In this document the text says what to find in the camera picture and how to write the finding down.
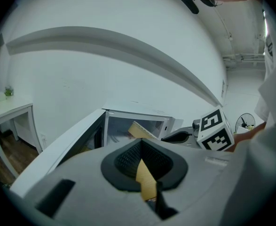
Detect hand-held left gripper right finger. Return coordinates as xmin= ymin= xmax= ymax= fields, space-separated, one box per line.
xmin=142 ymin=138 xmax=235 ymax=226

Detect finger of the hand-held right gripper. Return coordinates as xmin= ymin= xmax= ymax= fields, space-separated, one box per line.
xmin=162 ymin=126 xmax=195 ymax=139
xmin=162 ymin=137 xmax=198 ymax=148

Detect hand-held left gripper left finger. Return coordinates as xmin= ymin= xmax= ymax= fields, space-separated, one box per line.
xmin=24 ymin=138 xmax=158 ymax=226

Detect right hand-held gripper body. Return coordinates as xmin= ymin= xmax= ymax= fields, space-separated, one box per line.
xmin=192 ymin=107 xmax=235 ymax=152

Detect yellow plastic tray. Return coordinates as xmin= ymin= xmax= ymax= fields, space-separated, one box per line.
xmin=127 ymin=121 xmax=158 ymax=140

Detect white microwave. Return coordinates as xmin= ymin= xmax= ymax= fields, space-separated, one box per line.
xmin=9 ymin=108 xmax=184 ymax=197

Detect person's right forearm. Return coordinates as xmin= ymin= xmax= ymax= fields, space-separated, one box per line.
xmin=231 ymin=122 xmax=268 ymax=153

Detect black floor fan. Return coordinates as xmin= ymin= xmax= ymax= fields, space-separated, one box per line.
xmin=235 ymin=113 xmax=256 ymax=135

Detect person's white t-shirt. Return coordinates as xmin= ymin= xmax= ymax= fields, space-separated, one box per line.
xmin=224 ymin=0 xmax=276 ymax=226

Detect white wall pipes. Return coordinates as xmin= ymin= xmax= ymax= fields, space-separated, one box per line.
xmin=222 ymin=53 xmax=266 ymax=68

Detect white open-frame desk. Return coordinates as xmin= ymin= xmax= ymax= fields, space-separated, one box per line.
xmin=0 ymin=92 xmax=43 ymax=180

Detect black head-mounted camera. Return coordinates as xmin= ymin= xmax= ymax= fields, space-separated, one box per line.
xmin=174 ymin=0 xmax=201 ymax=15

